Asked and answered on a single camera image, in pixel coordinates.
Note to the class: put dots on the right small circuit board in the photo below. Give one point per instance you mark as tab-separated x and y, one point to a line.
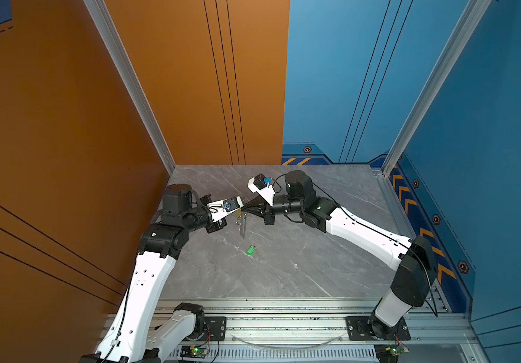
390	354

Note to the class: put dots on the left small circuit board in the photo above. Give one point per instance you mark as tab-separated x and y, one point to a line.
194	352

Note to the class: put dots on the green key tag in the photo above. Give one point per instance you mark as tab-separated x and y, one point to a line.
250	250

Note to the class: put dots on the right aluminium corner post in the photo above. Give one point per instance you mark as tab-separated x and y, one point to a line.
461	34

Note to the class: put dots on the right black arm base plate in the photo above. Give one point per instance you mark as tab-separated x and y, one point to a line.
356	327

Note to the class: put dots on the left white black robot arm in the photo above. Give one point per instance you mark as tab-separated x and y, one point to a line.
181	212

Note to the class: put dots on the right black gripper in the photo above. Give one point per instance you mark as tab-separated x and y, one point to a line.
259	204

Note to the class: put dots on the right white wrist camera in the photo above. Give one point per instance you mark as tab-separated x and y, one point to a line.
264	187

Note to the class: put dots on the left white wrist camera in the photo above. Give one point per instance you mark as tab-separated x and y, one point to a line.
221	209

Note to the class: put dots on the aluminium corner post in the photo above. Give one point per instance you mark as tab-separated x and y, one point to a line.
105	25
461	34

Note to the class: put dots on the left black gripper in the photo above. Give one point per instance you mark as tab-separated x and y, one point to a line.
215	227

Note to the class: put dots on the left aluminium corner post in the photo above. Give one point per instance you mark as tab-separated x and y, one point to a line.
105	25

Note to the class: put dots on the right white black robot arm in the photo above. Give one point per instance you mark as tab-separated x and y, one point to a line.
412	259

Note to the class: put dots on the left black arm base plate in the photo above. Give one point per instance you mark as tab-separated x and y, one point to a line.
214	327

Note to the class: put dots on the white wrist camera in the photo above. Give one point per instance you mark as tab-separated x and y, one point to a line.
221	209
264	187

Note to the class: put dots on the aluminium front rail frame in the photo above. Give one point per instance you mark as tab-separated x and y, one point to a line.
263	330

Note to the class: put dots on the small circuit board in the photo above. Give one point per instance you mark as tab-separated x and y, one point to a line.
194	352
390	354

